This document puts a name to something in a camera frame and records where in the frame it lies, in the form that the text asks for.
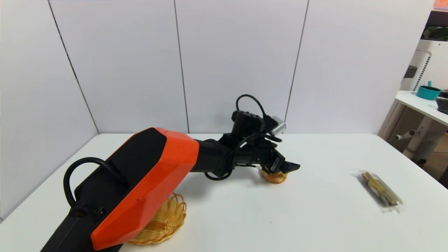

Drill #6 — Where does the white desk crank handle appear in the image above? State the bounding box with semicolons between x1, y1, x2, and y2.
394;129;417;140

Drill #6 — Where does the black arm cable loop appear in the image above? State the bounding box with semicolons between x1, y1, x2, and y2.
63;157;119;219

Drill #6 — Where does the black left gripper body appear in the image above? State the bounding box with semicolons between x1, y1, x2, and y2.
253;146;289;174

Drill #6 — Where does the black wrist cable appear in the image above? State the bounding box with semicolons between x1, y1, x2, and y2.
236;94;267;118

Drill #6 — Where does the white pegboard unit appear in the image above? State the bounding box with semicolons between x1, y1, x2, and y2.
401;38;448;92

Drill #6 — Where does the yellow woven basket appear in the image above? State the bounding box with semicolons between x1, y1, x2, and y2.
127;192;187;245

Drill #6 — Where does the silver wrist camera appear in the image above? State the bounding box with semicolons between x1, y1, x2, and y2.
271;116;287;135

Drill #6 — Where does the white side desk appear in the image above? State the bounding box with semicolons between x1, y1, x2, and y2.
378;90;448;165

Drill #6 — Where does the teal bowl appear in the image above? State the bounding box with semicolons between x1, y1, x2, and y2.
416;81;441;101

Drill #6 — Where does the wrapped snack bar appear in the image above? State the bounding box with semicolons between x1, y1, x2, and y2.
359;170;404;213

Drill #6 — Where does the cream puff pastry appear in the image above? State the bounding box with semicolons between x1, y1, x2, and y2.
261;169;288;184

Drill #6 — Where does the black wrist module box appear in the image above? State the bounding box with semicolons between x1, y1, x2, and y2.
231;110;265;139

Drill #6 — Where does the black container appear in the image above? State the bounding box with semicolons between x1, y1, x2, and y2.
435;92;448;115

